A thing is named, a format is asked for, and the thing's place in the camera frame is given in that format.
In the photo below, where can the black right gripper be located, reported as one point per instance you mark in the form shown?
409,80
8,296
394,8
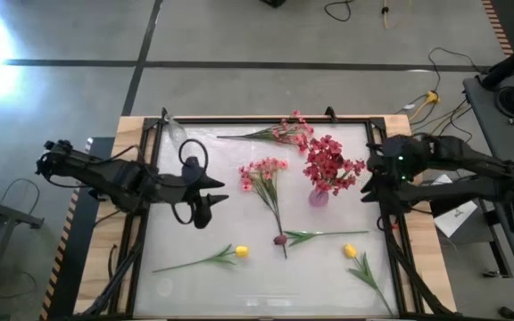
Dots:
395,169

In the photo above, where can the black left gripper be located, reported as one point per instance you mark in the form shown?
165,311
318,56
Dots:
172,189

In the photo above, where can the red artificial flower bunch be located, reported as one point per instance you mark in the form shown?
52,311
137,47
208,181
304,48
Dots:
344,176
324,156

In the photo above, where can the pink artificial flower bunch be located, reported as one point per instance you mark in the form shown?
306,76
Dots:
290,134
261,169

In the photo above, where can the yellow artificial tulip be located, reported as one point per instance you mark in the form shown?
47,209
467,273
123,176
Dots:
350,251
242,251

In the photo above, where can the dark red artificial tulip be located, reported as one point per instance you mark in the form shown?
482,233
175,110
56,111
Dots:
280,240

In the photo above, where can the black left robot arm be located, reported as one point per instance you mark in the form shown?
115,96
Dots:
105,176

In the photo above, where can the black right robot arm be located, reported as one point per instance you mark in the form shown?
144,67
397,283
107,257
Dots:
462,160

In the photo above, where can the purple ribbed glass vase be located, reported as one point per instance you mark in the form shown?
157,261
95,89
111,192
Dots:
318,199

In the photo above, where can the clear ribbed glass vase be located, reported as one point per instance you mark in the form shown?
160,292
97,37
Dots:
176,133

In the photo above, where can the white paper sheet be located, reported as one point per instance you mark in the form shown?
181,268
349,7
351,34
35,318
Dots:
455,218

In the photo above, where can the yellow power plug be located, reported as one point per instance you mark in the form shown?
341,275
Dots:
432,96

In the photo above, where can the grey side desk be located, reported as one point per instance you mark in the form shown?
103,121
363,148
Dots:
507,147

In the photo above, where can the black mat with hazard edge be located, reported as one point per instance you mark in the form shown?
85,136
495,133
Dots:
78,249

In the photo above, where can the black pole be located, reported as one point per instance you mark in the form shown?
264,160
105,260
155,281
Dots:
511,60

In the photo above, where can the striped hazard floor strip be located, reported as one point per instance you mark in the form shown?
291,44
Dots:
498,27

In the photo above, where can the black frame clamp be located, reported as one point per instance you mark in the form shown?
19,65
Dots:
330,113
164,112

